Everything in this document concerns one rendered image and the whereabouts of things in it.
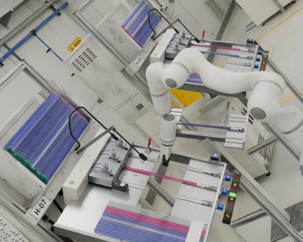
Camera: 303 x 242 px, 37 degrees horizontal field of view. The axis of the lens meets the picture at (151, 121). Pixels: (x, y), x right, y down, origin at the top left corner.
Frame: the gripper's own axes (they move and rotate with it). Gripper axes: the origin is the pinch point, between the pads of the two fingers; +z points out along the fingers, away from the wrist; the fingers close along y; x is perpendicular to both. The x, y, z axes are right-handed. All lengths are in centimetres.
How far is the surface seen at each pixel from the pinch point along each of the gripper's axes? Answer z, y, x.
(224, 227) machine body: 47, -5, 39
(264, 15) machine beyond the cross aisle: 100, -440, 24
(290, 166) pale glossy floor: 60, -88, 75
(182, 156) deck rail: 0.3, -7.9, 7.6
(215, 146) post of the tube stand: 6.4, -29.9, 23.1
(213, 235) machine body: 43, 7, 34
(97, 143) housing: -6.6, 5.4, -38.3
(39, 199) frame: -7, 53, -48
